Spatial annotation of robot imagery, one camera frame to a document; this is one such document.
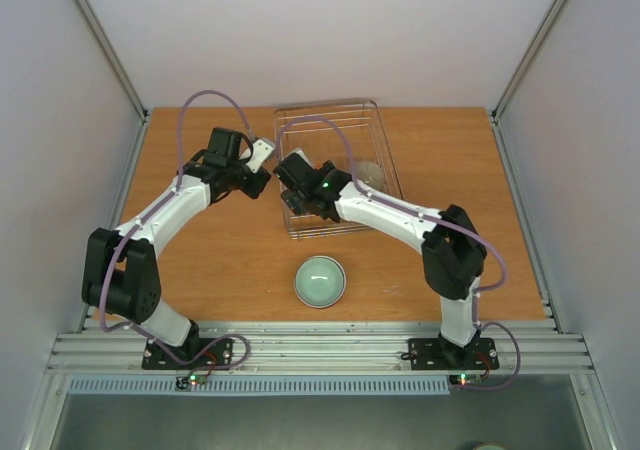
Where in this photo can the small circuit board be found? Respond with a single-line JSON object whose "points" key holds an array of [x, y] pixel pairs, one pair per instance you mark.
{"points": [[466, 379], [190, 382]]}

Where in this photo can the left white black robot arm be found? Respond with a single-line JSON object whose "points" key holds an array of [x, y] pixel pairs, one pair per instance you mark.
{"points": [[121, 274]]}

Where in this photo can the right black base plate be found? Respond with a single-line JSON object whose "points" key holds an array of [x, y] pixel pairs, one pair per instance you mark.
{"points": [[432, 354]]}

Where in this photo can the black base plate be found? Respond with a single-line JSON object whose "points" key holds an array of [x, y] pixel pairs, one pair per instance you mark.
{"points": [[432, 354], [195, 352]]}

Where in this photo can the left small circuit board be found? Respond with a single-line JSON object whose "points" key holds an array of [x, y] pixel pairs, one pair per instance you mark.
{"points": [[190, 382]]}

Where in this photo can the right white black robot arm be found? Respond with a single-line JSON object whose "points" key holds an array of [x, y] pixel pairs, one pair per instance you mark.
{"points": [[452, 257]]}

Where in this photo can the right small circuit board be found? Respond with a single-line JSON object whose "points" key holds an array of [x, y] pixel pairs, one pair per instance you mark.
{"points": [[466, 379]]}

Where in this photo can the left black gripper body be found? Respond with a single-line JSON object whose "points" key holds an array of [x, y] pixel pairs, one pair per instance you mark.
{"points": [[253, 190]]}

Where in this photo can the grey slotted cable duct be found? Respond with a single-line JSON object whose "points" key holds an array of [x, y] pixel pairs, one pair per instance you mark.
{"points": [[267, 386]]}

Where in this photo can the teal patterned ceramic bowl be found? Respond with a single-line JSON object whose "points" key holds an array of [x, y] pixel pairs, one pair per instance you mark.
{"points": [[320, 282]]}

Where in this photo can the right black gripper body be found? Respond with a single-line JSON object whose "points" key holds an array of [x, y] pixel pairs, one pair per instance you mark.
{"points": [[292, 200]]}

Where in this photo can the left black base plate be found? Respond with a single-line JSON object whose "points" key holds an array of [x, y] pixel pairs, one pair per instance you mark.
{"points": [[195, 352]]}

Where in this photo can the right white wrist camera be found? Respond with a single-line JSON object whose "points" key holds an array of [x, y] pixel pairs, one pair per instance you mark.
{"points": [[302, 154]]}

